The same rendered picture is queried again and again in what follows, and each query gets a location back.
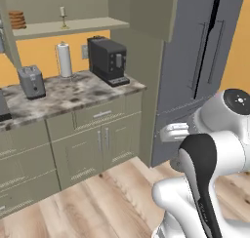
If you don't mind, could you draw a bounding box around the beige cupboard door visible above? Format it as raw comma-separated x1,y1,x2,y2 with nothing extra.
101,112,144,171
51,124,105,188

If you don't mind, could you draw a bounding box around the grey fridge door handle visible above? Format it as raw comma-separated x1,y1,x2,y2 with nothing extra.
207,19,227,86
190,21,208,91

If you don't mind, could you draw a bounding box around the white paper towel roll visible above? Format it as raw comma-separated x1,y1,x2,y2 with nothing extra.
56,41,74,79

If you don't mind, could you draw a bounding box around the black coffee machine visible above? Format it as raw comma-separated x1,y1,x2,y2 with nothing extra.
86,35,131,88

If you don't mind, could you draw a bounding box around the beige cabinet door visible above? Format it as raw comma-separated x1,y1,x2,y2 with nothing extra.
128,0,180,43
0,0,22,71

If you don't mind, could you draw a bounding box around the grey wall outlet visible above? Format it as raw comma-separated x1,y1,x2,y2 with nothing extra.
80,44,90,60

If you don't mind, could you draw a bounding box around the grey toaster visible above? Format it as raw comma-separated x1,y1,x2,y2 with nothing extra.
17,64,47,100

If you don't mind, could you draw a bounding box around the beige open wall cabinet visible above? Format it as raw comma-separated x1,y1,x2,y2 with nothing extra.
0,0,131,70

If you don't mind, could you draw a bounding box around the silver drawer handle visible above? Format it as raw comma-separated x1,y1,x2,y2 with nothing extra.
93,110,113,119

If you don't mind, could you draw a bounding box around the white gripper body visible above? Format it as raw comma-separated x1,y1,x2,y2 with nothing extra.
158,122,190,143

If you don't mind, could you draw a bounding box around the beige drawer front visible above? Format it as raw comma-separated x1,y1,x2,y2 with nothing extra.
73,97,127,131
0,141,59,188
0,170,62,219
0,120,51,160

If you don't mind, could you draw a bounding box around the white candle on brass holder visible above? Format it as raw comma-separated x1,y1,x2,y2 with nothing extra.
59,6,70,30

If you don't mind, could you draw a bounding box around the beige tall side panel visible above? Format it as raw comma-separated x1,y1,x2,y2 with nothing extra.
109,28,165,168

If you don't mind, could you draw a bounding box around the grey fridge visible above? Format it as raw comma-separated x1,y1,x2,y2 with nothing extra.
149,0,248,168

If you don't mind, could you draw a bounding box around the silver cupboard door handle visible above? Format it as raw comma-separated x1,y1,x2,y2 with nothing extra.
104,127,110,150
97,130,103,153

